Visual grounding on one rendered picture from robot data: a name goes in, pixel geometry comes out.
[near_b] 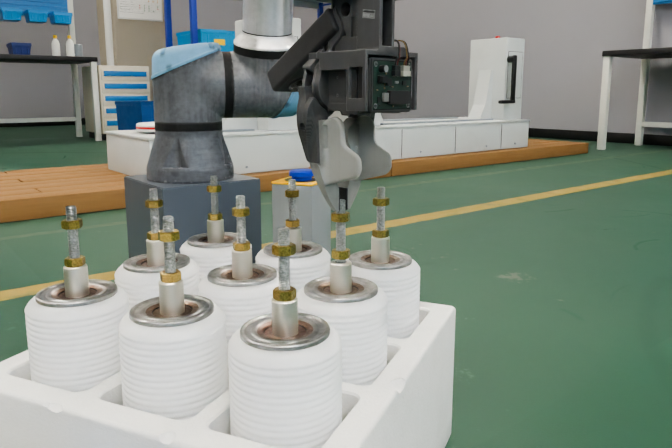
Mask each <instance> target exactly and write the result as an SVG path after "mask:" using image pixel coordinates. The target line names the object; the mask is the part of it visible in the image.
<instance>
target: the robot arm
mask: <svg viewBox="0 0 672 448"><path fill-rule="evenodd" d="M316 1H320V2H325V3H331V9H330V8H328V9H326V10H325V11H324V12H323V13H322V14H321V16H320V17H319V18H318V19H317V20H316V21H315V22H314V23H313V24H312V25H311V26H310V27H309V28H308V29H307V30H306V31H305V32H304V34H303V35H302V36H301V37H300V38H299V39H298V40H296V38H295V37H294V36H293V34H292V22H293V0H243V29H242V32H241V33H240V34H239V35H238V36H237V37H236V38H235V39H234V42H233V51H232V52H231V51H229V52H226V51H220V50H221V47H220V45H219V43H216V42H210V43H196V44H187V45H179V46H172V47H167V48H162V49H159V50H157V51H156V52H155V53H154V54H153V57H152V76H151V80H152V86H153V106H154V124H155V138H154V141H153V145H152V149H151V152H150V156H149V159H148V163H147V167H146V172H147V180H148V181H152V182H158V183H174V184H187V183H206V182H210V176H212V175H216V176H217V177H218V179H217V181H222V180H227V179H231V178H233V177H234V166H233V162H232V159H231V156H230V154H229V151H228V148H227V145H226V142H225V140H224V137H223V128H222V119H223V118H272V119H276V118H278V117H291V116H294V115H296V114H297V128H298V133H299V137H300V140H301V143H302V147H303V150H304V154H305V157H306V160H307V161H308V162H309V164H310V167H311V170H312V173H313V176H314V178H315V180H316V183H317V185H318V187H319V189H320V191H321V193H322V195H323V196H324V198H325V200H326V202H327V203H328V205H329V206H330V208H331V209H332V210H333V211H340V199H344V200H345V202H346V204H345V205H346V207H345V208H346V210H348V209H350V208H351V206H352V204H353V202H354V200H355V197H356V195H357V193H358V190H359V187H360V183H361V180H364V179H368V178H373V177H377V176H382V175H386V174H387V173H388V172H389V171H390V170H391V167H392V158H391V155H390V154H389V153H388V152H387V151H386V150H384V149H383V148H382V147H380V146H379V145H378V144H377V142H376V139H375V124H374V119H375V113H400V112H410V110H417V70H418V53H412V52H409V50H408V46H407V43H406V42H405V41H403V40H396V39H394V28H395V1H398V0H316ZM399 41H401V42H403V43H404V45H405V47H401V46H400V42H399ZM394 42H397V43H398V47H394ZM411 92H412V98H411ZM334 111H340V113H341V115H342V116H348V118H346V119H345V120H344V121H342V120H341V119H340V118H339V117H331V118H329V119H328V117H329V116H331V115H332V114H333V112H334Z"/></svg>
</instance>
